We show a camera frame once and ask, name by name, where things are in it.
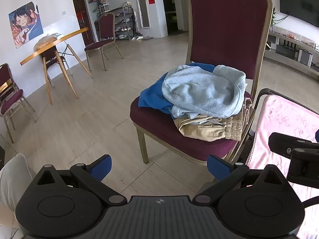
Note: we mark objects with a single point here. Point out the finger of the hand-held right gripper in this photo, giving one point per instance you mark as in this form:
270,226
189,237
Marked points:
281,143
305,166

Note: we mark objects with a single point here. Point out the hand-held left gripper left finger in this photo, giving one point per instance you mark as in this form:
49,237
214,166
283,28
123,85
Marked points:
102,167

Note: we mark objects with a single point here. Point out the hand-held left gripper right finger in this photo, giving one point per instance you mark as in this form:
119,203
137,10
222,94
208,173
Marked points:
216,167

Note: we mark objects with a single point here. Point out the grey sweater with blue sleeves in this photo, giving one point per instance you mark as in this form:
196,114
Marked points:
199,92

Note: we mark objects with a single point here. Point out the khaki pants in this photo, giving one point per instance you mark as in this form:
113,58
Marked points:
209,129

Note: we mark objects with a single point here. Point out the tv stand shelf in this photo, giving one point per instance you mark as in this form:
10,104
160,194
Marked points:
286,59

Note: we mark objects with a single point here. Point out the small silver speaker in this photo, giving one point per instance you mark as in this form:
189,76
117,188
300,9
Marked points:
305,57

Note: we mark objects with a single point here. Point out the person's leg in white trousers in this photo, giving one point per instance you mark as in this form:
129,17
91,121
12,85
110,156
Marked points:
13,179

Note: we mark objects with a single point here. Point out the black router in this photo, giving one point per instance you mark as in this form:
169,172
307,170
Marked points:
285,50

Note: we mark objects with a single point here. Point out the maroon banquet chair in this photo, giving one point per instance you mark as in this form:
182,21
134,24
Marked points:
10,99
106,27
224,29

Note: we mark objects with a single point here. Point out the green plant beside television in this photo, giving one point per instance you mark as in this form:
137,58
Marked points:
274,16

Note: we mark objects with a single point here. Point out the wooden table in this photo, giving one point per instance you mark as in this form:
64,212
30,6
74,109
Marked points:
57,42

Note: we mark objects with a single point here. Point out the tan plastic bag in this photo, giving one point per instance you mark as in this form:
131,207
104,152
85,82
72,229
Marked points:
46,42

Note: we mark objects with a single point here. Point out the black television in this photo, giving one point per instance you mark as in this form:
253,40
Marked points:
299,0

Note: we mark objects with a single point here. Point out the shoe rack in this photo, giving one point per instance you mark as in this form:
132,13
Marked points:
124,22

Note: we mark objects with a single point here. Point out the brown door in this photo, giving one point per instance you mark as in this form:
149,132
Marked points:
83,20

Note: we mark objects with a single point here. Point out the white shelf trolley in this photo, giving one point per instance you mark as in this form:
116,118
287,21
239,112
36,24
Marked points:
103,8

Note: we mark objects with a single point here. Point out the standing mirror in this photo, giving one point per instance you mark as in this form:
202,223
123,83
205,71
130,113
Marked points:
142,5

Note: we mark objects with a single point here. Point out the anime wall poster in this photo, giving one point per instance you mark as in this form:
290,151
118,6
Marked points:
25,23

